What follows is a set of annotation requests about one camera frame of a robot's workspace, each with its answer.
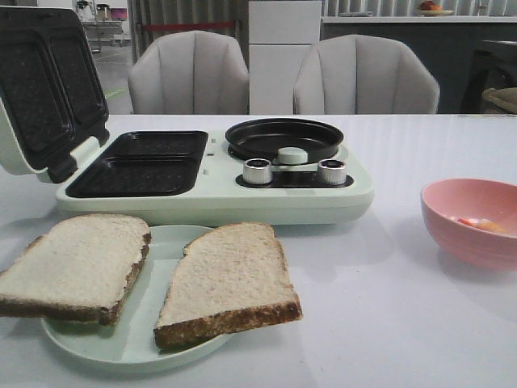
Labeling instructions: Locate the bread slice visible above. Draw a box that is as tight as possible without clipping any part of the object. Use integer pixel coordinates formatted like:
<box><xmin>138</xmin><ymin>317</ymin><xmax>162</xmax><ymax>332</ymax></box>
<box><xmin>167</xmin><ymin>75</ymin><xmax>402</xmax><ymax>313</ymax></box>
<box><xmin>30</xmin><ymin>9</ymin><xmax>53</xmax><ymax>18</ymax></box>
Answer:
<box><xmin>1</xmin><ymin>213</ymin><xmax>152</xmax><ymax>326</ymax></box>
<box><xmin>153</xmin><ymin>221</ymin><xmax>303</xmax><ymax>350</ymax></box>

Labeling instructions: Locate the orange shrimp with tail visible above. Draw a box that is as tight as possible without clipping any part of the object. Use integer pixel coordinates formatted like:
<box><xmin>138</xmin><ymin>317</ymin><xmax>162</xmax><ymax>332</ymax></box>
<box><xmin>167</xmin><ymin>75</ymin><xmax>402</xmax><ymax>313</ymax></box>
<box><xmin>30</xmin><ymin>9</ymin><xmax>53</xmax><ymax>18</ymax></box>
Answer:
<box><xmin>456</xmin><ymin>217</ymin><xmax>481</xmax><ymax>229</ymax></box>

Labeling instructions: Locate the pale curled shrimp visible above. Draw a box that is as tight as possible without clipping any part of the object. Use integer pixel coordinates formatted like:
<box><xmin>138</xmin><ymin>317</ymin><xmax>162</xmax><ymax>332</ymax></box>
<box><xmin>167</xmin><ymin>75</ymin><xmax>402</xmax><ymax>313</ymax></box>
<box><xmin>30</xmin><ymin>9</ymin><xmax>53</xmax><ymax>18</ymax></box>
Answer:
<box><xmin>476</xmin><ymin>219</ymin><xmax>506</xmax><ymax>234</ymax></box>

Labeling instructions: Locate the mint green breakfast maker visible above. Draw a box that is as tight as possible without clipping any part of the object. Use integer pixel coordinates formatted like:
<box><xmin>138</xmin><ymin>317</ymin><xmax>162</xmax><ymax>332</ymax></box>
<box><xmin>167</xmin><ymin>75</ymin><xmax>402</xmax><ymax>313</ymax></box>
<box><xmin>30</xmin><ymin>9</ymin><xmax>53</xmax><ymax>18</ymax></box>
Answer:
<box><xmin>57</xmin><ymin>129</ymin><xmax>374</xmax><ymax>226</ymax></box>

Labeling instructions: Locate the left silver control knob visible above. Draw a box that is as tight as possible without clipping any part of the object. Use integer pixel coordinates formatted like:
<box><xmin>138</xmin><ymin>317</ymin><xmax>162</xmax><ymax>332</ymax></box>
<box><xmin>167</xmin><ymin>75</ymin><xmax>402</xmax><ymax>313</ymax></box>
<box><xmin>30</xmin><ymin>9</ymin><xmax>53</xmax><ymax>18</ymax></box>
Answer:
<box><xmin>242</xmin><ymin>158</ymin><xmax>273</xmax><ymax>185</ymax></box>

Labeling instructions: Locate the silver control knob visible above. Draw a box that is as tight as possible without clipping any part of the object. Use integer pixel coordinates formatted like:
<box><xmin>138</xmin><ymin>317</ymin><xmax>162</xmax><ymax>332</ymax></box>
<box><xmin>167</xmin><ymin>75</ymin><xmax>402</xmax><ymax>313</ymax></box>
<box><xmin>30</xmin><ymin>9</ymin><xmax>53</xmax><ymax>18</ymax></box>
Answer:
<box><xmin>317</xmin><ymin>159</ymin><xmax>347</xmax><ymax>186</ymax></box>
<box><xmin>242</xmin><ymin>158</ymin><xmax>273</xmax><ymax>185</ymax></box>

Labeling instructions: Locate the black round frying pan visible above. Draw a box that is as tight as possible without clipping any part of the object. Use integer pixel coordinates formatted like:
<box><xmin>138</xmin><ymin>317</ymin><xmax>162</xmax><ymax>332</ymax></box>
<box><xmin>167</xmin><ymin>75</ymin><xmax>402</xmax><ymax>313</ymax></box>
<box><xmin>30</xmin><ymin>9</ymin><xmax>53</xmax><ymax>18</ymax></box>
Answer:
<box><xmin>225</xmin><ymin>118</ymin><xmax>344</xmax><ymax>163</ymax></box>

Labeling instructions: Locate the right silver control knob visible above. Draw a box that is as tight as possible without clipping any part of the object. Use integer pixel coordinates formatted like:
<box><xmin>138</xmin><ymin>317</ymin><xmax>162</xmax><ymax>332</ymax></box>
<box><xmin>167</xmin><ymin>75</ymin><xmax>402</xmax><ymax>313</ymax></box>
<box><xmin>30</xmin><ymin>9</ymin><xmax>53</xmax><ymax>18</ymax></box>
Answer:
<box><xmin>317</xmin><ymin>159</ymin><xmax>347</xmax><ymax>186</ymax></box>

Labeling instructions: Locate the left grey upholstered chair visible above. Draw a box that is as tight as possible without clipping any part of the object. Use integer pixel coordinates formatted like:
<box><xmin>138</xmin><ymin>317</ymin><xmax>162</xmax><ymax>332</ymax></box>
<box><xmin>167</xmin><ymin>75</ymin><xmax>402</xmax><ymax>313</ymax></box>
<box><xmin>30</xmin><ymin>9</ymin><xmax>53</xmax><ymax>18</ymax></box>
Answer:
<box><xmin>128</xmin><ymin>31</ymin><xmax>250</xmax><ymax>115</ymax></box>

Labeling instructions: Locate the grey upholstered chair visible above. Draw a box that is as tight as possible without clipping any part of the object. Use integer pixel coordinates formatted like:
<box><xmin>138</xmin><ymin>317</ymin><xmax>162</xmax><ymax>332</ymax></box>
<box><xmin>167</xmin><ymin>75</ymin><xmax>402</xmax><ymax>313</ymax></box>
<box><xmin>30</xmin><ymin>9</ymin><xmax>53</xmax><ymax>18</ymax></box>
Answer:
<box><xmin>128</xmin><ymin>31</ymin><xmax>250</xmax><ymax>115</ymax></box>
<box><xmin>292</xmin><ymin>35</ymin><xmax>440</xmax><ymax>115</ymax></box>

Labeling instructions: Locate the right grey upholstered chair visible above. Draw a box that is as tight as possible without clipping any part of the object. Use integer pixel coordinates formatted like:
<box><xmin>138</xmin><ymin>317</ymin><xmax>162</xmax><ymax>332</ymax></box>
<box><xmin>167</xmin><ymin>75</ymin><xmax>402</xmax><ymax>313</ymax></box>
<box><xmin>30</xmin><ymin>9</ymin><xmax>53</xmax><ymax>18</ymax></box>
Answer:
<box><xmin>292</xmin><ymin>35</ymin><xmax>440</xmax><ymax>115</ymax></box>

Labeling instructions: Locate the white cabinet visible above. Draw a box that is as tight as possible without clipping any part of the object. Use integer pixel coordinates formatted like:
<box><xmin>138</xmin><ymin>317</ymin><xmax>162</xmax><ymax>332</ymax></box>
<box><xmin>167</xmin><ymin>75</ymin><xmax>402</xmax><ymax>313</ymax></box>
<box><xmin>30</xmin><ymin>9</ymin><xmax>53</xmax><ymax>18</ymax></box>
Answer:
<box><xmin>248</xmin><ymin>1</ymin><xmax>322</xmax><ymax>115</ymax></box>

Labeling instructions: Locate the mint green round plate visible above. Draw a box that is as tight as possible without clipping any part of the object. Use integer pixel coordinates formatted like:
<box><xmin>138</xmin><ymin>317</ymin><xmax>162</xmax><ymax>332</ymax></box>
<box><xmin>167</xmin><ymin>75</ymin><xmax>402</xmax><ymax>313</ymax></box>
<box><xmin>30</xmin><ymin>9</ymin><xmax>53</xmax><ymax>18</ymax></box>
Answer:
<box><xmin>41</xmin><ymin>226</ymin><xmax>232</xmax><ymax>373</ymax></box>

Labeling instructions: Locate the pink bowl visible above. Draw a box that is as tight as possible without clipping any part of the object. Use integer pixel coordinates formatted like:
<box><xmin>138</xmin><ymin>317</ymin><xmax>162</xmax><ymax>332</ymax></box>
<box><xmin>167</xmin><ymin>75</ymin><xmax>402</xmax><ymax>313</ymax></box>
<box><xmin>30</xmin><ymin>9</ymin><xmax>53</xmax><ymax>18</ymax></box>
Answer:
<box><xmin>421</xmin><ymin>179</ymin><xmax>516</xmax><ymax>271</ymax></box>

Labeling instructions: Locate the dark grey counter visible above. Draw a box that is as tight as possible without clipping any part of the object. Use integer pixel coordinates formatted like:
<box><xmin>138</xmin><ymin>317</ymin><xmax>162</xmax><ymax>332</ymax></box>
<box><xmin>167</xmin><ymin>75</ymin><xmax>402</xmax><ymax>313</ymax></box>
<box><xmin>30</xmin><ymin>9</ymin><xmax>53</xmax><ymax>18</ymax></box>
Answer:
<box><xmin>321</xmin><ymin>15</ymin><xmax>516</xmax><ymax>114</ymax></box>

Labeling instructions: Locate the fruit plate on counter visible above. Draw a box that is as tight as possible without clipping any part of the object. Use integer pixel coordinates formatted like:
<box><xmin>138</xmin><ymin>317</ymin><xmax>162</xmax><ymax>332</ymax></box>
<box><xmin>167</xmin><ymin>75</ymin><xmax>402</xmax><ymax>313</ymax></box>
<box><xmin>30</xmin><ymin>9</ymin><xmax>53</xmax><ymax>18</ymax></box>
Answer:
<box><xmin>417</xmin><ymin>0</ymin><xmax>453</xmax><ymax>17</ymax></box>

